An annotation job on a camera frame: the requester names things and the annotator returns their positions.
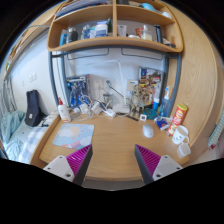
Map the colourful poster box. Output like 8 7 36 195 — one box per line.
139 67 163 107

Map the white computer mouse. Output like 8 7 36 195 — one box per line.
143 125 154 138

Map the white lotion pump bottle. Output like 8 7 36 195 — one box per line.
58 98 71 122

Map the black backpack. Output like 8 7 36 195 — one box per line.
25 90 44 127

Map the red chips can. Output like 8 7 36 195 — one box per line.
168 104 188 135

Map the white desk lamp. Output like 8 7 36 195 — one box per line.
106 60 129 114

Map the groot figurine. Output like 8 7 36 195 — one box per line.
130 84 142 118

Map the pastel cloud mouse pad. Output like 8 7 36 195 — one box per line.
53 123 94 150

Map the white power strip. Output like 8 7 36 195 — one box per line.
104 109 116 118

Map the white blue tube bottle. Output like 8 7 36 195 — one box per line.
153 98 159 111

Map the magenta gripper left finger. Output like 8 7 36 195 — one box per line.
66 145 93 186

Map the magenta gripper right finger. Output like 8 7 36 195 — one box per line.
134 144 161 185

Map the blue spray bottle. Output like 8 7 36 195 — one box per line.
159 86 170 117

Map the blue robot model box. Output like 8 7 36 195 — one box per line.
67 75 90 108

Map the small white cup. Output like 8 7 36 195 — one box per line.
177 143 191 158

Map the bed with plaid bedding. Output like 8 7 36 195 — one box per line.
0 110 58 164

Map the wooden wall shelf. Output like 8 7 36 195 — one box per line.
47 0 183 53

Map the blue snack packet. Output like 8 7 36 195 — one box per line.
154 116 172 130

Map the white mug with face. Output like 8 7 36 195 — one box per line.
172 125 189 145

